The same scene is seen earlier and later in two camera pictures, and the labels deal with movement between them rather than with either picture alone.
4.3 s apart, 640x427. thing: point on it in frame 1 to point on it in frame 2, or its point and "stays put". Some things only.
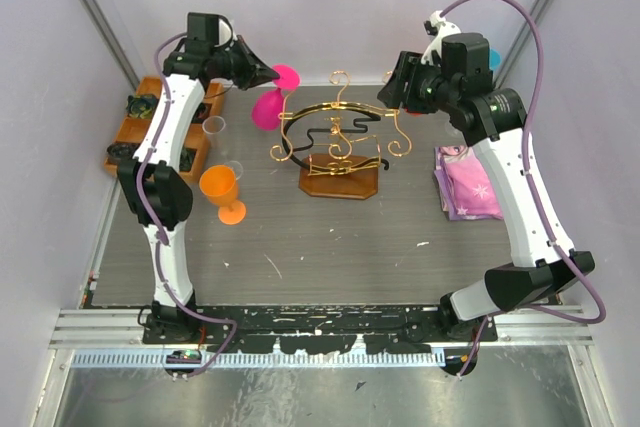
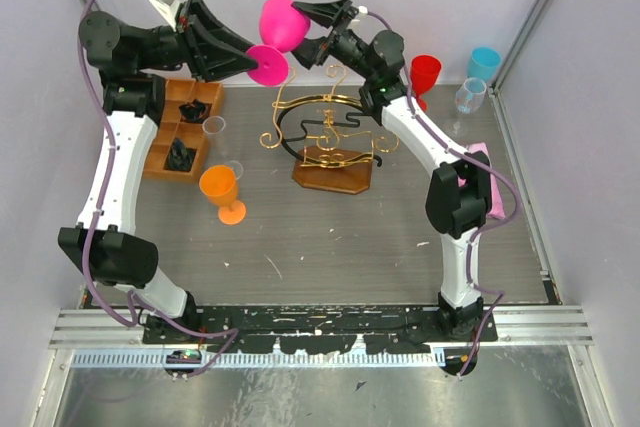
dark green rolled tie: (187, 158) stays put
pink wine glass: (267, 104) to (281, 24)
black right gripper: (408, 69) to (314, 51)
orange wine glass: (219, 184) stays put
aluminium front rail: (117, 337) stays put
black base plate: (331, 329) stays put
